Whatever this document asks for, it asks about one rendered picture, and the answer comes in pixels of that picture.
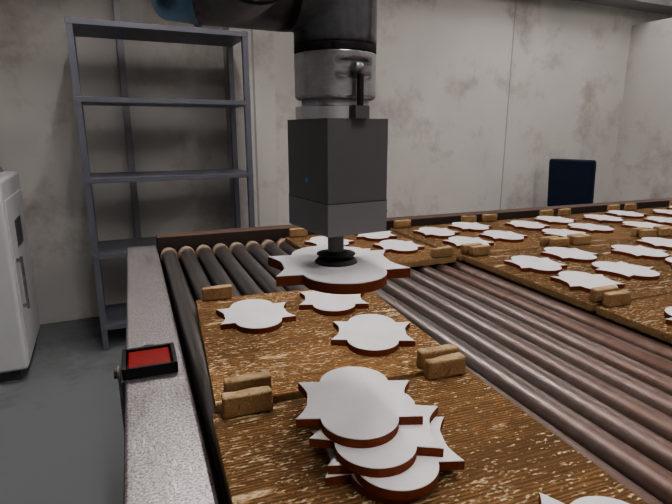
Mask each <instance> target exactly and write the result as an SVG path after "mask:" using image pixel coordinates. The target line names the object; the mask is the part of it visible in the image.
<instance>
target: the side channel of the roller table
mask: <svg viewBox="0 0 672 504"><path fill-rule="evenodd" d="M669 201H672V198H661V199H647V200H632V201H618V202H604V203H590V204H576V205H561V206H547V207H533V208H519V209H504V210H490V211H476V212H462V213H447V214H433V215H419V216H405V217H391V218H387V222H386V230H390V228H394V220H405V219H409V220H411V227H414V226H427V225H441V224H452V223H454V222H461V216H473V215H475V216H477V222H483V221H482V215H483V214H497V220H507V219H520V218H532V217H537V216H539V211H540V210H548V209H552V210H554V213H553V216H558V215H557V213H558V209H565V208H570V209H571V214H583V213H595V212H607V211H606V210H607V205H616V204H619V205H620V211H621V210H623V209H624V205H625V204H633V203H634V204H637V209H645V208H658V207H669ZM292 228H301V227H298V226H296V225H293V224H291V225H277V226H262V227H248V228H234V229H220V230H206V231H191V232H177V233H163V234H156V242H157V249H158V253H159V258H160V262H162V261H161V257H160V254H161V252H162V250H163V249H164V248H166V247H171V248H173V249H175V250H176V251H177V254H178V252H179V249H180V248H181V247H182V246H189V247H191V248H193V249H194V251H195V252H196V248H197V246H199V245H201V244H205V245H207V246H209V247H210V248H211V250H212V248H213V246H214V245H215V244H216V243H222V244H225V245H226V246H227V247H228V248H229V245H230V244H231V243H232V242H239V243H241V244H243V245H244V246H245V243H246V242H247V241H250V240H252V241H256V242H258V243H259V244H260V243H261V242H262V241H263V240H265V239H269V240H272V241H274V242H276V241H277V240H278V239H279V238H285V237H289V229H292Z"/></svg>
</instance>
